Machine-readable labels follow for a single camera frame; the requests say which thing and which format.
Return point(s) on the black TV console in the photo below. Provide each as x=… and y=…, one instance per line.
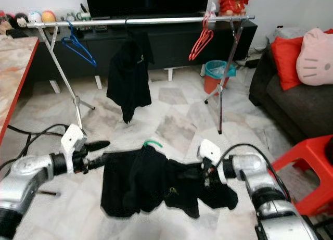
x=171, y=45

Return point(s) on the red edged marble table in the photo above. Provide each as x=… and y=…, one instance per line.
x=15, y=78

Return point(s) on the brown plush toy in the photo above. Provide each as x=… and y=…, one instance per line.
x=6, y=25

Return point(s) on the dark brown sofa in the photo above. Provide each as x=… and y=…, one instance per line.
x=291, y=112

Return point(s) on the side table white lace cloth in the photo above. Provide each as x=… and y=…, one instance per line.
x=283, y=30

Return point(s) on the red bin teal liner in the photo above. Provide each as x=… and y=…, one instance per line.
x=210, y=84

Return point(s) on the white blue round toy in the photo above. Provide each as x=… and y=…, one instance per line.
x=34, y=17

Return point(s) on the pink cat face pillow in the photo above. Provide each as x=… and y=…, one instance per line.
x=315, y=58

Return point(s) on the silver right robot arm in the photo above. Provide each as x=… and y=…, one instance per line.
x=265, y=188

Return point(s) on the black hanger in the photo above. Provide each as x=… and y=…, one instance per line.
x=127, y=29

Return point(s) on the orange round plush toy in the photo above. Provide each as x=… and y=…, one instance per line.
x=48, y=16

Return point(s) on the red gold figurine statue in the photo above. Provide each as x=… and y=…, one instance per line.
x=234, y=3

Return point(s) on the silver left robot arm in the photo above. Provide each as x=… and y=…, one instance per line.
x=31, y=175

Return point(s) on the black plush toy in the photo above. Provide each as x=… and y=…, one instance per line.
x=21, y=21

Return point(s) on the blue plastic hanger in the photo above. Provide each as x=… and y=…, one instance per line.
x=87, y=57

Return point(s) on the red cushion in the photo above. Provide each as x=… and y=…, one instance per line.
x=286, y=60

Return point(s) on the green plastic hanger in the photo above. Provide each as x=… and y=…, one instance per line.
x=153, y=142

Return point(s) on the black shirt green logo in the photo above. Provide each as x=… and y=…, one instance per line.
x=140, y=185
x=129, y=81

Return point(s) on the black flat television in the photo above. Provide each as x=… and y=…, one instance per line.
x=145, y=1

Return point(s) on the black metal frame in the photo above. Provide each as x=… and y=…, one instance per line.
x=26, y=130

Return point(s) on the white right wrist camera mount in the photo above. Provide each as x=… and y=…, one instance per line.
x=209, y=152

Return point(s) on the red plastic hanger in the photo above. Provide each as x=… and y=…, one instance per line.
x=200, y=45

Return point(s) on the red plastic stool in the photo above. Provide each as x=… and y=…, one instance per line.
x=307, y=151

